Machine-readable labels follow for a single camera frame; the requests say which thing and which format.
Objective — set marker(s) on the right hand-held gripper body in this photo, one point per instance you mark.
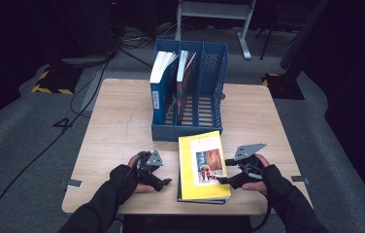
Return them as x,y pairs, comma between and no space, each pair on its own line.
250,168

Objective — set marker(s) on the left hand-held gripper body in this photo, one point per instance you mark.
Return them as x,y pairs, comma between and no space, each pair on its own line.
148,168

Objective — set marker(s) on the yellow book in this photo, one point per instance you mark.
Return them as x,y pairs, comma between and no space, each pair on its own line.
203,165

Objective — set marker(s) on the blue plastic file rack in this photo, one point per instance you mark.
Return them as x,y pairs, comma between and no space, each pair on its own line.
203,90

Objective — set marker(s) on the blue book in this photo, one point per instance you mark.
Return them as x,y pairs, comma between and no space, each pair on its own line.
161,84

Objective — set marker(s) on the red book with winged creature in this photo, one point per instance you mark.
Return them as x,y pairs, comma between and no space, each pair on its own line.
182,84

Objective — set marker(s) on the person's right hand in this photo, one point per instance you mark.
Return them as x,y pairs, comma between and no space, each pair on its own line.
274,181

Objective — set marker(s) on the person's left hand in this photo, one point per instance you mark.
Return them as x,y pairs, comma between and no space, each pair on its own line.
125,184

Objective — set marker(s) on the grey tape piece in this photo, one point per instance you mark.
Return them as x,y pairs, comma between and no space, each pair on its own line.
300,179
73,183

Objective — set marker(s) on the black yellow striped base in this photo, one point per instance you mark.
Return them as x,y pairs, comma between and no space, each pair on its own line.
284,87
57,81

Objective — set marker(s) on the grey floor plate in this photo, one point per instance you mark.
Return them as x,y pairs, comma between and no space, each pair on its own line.
86,60

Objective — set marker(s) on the thin black stand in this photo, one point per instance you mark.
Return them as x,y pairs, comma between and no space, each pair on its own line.
267,42

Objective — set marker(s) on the black pole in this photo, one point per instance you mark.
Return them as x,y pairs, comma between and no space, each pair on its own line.
303,32

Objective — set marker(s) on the white metal stand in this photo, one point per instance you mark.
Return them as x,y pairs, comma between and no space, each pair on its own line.
216,11

